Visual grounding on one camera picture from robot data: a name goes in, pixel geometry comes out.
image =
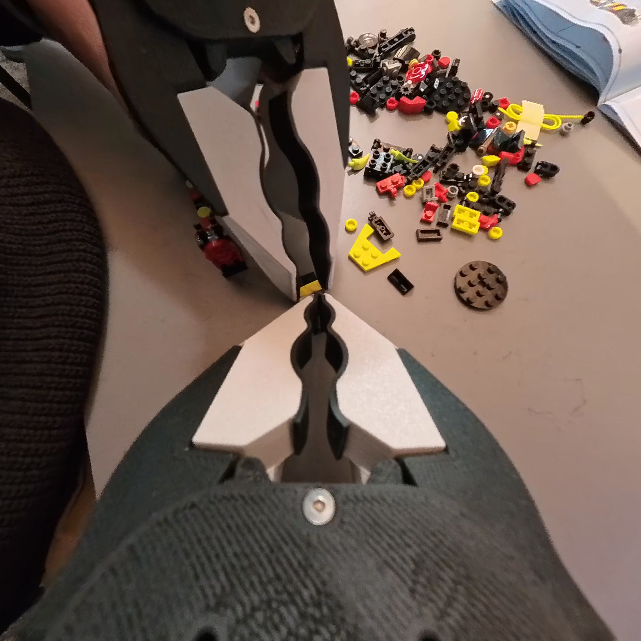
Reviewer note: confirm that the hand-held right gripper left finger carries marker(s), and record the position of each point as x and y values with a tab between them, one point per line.
255	400

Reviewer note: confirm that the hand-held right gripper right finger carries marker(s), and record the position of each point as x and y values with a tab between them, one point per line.
385	405

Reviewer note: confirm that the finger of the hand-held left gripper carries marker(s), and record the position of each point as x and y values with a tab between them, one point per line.
225	150
323	150

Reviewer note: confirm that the long black red yellow lego assembly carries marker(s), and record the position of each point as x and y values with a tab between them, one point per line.
218	245

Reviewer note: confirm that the pile of lego pieces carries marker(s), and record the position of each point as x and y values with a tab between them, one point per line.
450	92

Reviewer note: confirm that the person's left forearm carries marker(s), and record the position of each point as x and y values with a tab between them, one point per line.
15	20

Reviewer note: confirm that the yellow wedge lego plate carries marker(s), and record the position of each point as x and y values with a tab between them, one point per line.
368	250

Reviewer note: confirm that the black rectangular lego tile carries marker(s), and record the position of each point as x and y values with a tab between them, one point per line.
400	281

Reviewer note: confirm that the dark round lego plate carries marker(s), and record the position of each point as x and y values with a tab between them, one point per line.
480	285

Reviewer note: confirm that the lego instruction booklet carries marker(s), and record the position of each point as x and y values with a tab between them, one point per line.
561	40

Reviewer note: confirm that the person's left hand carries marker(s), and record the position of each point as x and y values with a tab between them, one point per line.
75	35

